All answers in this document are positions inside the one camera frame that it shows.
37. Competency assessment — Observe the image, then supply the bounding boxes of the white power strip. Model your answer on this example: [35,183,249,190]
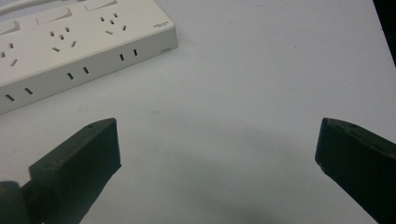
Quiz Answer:
[0,0,178,116]

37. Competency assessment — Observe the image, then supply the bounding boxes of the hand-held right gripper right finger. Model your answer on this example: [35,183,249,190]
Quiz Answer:
[314,117,396,224]

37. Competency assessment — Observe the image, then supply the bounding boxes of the white power cable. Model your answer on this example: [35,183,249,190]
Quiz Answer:
[0,0,68,17]

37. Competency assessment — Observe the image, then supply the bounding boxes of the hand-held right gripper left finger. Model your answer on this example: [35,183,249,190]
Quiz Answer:
[21,117,122,224]

